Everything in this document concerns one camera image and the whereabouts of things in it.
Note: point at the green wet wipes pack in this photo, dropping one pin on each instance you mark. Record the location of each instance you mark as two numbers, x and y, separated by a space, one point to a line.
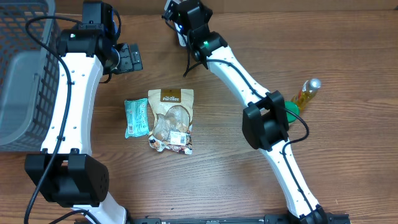
136 115

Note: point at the white barcode scanner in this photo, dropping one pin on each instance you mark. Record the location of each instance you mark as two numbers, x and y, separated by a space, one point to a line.
181 39

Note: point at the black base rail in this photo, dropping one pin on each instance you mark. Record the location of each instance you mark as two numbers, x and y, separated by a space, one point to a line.
267 219

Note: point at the green lid round jar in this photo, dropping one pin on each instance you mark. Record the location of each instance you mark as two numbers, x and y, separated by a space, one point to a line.
291 106

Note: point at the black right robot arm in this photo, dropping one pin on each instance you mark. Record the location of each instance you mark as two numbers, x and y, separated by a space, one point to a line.
265 125

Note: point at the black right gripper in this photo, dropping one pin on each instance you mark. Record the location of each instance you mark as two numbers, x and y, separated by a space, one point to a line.
169 11

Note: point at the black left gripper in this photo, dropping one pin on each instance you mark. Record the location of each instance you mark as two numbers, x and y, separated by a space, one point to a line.
129 63

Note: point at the grey plastic basket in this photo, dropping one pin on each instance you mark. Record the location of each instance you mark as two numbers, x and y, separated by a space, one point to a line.
29 73

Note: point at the yellow oil glass bottle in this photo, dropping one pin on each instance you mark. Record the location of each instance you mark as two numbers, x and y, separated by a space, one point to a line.
306 93

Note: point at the brown Pantree snack pouch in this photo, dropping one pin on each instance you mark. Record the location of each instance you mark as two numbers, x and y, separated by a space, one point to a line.
173 120

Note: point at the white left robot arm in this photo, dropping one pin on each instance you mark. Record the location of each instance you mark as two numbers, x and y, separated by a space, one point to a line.
65 172

